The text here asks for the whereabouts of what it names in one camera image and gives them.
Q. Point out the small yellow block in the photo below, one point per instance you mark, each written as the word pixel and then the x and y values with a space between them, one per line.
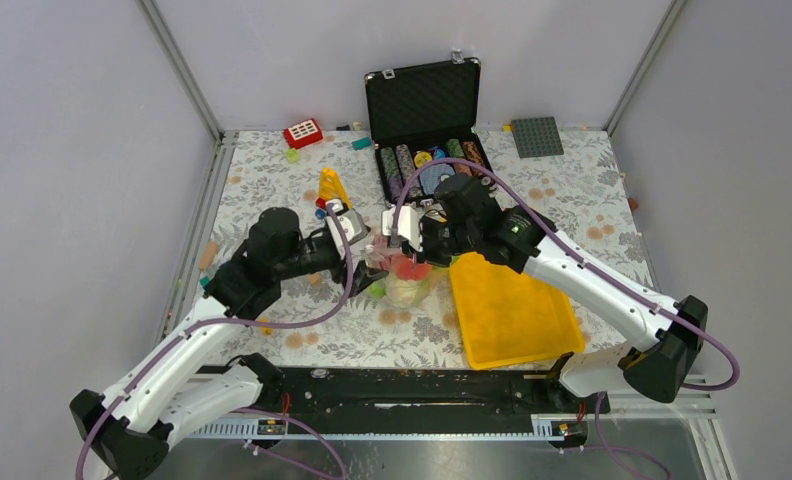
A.
pixel 265 328

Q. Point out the red white toy block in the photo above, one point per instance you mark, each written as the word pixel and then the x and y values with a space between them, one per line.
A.
pixel 303 134

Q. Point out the light green small block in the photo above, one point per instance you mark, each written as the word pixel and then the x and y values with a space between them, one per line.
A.
pixel 292 155

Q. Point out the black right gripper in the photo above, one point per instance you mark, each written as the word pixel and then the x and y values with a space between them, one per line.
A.
pixel 424 228

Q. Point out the green toy cabbage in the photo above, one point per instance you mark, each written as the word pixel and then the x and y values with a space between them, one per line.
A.
pixel 405 293

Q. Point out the clear zip top bag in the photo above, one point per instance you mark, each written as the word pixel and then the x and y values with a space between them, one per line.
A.
pixel 379 255

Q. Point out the teal small block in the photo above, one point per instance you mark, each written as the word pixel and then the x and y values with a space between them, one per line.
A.
pixel 361 143

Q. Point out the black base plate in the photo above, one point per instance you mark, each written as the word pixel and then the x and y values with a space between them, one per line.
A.
pixel 405 401

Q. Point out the red toy pepper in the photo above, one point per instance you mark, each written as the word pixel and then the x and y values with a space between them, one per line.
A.
pixel 407 269

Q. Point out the yellow blue block tower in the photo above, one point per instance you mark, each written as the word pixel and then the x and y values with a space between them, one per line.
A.
pixel 330 188

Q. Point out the black poker chip case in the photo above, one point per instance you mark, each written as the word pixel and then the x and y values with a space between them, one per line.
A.
pixel 428 109

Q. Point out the wooden cylinder block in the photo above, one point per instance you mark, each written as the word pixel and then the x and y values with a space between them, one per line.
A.
pixel 208 255

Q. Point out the green toy lime front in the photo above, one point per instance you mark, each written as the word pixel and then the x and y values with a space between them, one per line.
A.
pixel 377 290

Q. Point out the yellow plastic tray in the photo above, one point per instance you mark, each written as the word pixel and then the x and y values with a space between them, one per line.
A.
pixel 507 318

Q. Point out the floral table mat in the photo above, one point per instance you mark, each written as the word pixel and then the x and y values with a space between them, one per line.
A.
pixel 581 191

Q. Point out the grey lego baseplate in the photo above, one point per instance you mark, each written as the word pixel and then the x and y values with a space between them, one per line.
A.
pixel 537 137

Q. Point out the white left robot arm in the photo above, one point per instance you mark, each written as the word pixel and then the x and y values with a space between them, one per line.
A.
pixel 134 423

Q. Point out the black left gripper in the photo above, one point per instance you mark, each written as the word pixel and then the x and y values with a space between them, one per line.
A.
pixel 364 276

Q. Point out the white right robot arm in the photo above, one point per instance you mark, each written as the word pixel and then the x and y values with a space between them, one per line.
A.
pixel 662 336

